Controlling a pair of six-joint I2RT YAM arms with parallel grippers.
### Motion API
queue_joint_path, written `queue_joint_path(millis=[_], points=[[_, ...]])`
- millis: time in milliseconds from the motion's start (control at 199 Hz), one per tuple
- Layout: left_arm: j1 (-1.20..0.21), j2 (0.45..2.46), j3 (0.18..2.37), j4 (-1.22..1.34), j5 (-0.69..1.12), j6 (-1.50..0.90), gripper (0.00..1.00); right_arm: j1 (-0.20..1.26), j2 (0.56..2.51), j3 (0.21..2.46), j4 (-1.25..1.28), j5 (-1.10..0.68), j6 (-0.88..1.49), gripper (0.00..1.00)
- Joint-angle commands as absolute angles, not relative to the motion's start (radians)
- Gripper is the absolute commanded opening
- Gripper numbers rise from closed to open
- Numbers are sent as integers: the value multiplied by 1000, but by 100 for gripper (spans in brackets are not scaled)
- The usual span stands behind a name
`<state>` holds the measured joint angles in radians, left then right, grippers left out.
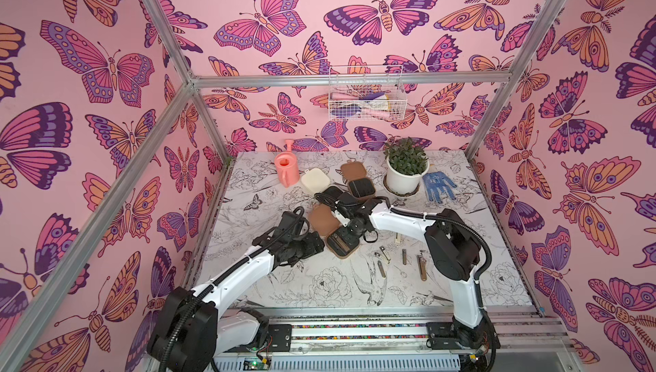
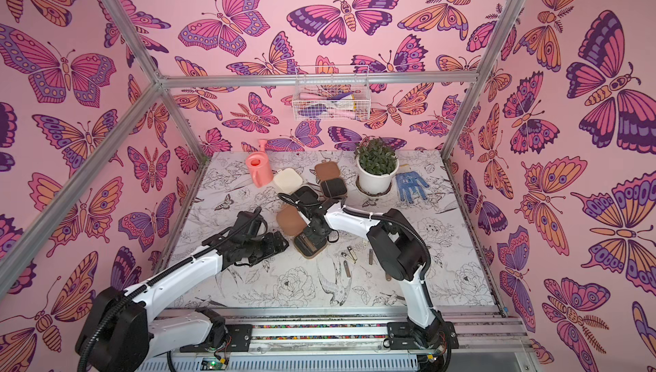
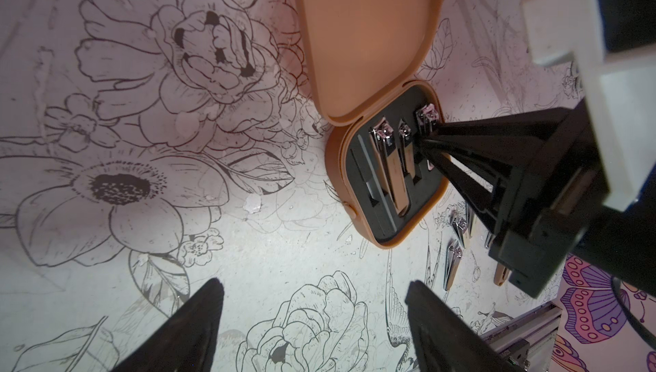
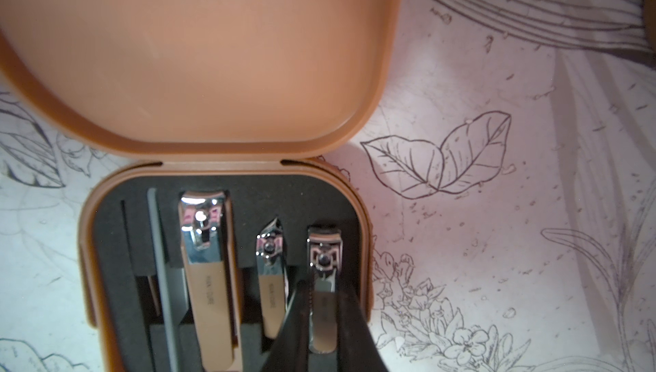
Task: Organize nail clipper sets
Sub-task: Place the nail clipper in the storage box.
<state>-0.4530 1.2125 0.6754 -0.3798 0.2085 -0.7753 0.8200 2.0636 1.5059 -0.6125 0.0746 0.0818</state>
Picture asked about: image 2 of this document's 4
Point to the dark brown clipper case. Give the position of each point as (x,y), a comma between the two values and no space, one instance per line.
(331,183)

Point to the grey nail clipper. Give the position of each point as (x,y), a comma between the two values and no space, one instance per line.
(346,268)

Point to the cream clipper case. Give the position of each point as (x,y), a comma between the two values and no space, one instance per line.
(292,188)

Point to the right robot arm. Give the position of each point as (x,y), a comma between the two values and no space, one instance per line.
(400,251)

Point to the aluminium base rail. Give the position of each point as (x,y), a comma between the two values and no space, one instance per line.
(339,339)

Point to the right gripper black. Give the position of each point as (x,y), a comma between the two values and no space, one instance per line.
(313,233)

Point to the white wire wall basket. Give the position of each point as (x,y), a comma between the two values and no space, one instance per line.
(332,92)

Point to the blue gardening glove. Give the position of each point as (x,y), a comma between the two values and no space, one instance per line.
(411,185)

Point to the gold nail clipper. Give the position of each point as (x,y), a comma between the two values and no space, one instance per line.
(351,253)

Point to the plant saucer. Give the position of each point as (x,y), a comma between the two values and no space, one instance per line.
(367,193)

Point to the white potted green plant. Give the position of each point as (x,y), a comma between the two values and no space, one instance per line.
(377,164)

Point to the pink watering can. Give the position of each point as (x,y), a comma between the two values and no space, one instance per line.
(259,165)

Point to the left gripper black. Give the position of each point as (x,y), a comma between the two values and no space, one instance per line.
(272,250)

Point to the tan brown clipper case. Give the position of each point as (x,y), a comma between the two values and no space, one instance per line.
(307,241)

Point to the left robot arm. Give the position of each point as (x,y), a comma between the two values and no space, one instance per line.
(124,329)

